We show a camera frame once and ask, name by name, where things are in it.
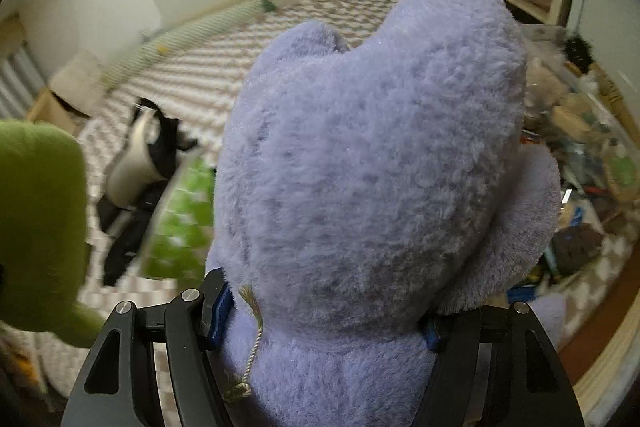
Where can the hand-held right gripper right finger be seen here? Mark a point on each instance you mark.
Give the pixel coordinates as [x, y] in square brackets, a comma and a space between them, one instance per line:
[431, 334]

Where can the black stitched glove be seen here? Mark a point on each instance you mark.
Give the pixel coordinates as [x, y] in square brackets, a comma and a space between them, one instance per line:
[125, 232]

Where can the green dotted tissue pack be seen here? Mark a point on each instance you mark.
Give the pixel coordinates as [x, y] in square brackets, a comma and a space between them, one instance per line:
[182, 217]

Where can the clear bin of clutter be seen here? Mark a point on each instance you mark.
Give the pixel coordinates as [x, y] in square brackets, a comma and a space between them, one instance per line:
[575, 147]

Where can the grey striped curtain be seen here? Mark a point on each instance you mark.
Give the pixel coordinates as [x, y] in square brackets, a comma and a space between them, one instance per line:
[15, 77]

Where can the green long bolster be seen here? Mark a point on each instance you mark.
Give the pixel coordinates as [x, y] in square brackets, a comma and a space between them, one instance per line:
[190, 34]

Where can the white fluffy pillow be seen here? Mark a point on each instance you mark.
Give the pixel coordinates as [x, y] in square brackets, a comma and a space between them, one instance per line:
[77, 77]

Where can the black fuzzy ball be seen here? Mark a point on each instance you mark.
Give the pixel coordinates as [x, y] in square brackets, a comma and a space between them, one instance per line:
[577, 49]

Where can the green avocado plush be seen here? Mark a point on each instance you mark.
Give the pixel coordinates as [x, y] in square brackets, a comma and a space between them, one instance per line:
[35, 217]

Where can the wooden bedside shelf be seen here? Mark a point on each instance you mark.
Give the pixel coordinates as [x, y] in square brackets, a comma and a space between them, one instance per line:
[50, 107]

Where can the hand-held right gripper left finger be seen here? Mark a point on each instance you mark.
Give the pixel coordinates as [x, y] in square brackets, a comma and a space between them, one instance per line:
[220, 312]

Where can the purple plush toy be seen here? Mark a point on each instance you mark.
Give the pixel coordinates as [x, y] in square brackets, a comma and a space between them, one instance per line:
[375, 157]

